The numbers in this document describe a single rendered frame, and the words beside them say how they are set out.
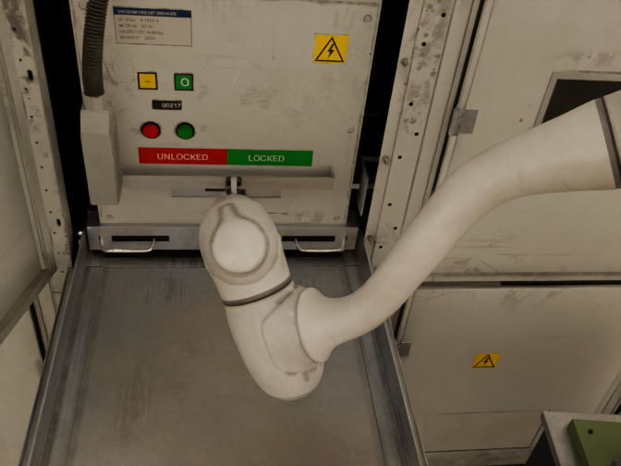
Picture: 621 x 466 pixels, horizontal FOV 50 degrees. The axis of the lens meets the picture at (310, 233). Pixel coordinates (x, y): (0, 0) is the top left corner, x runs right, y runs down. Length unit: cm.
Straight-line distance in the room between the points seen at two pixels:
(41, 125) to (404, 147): 63
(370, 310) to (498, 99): 51
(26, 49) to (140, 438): 63
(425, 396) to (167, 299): 76
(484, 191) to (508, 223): 62
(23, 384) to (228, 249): 93
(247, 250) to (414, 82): 49
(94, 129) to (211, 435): 52
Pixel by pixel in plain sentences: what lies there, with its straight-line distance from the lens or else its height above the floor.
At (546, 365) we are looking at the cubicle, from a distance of 179.
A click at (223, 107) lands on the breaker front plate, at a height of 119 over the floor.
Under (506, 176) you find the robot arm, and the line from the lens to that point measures 76.
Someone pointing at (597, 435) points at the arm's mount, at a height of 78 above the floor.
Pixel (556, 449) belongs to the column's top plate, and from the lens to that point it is 135.
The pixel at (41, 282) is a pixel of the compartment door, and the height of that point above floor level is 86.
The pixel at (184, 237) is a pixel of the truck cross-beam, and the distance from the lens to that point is 136.
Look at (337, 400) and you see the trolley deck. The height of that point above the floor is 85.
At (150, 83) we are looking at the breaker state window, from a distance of 118.
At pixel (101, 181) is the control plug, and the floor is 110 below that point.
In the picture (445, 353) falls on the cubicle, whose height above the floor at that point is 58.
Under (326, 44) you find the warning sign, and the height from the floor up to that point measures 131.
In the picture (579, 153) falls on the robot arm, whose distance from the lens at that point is 75.
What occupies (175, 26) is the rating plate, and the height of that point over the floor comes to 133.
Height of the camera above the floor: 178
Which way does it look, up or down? 40 degrees down
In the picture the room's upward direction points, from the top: 7 degrees clockwise
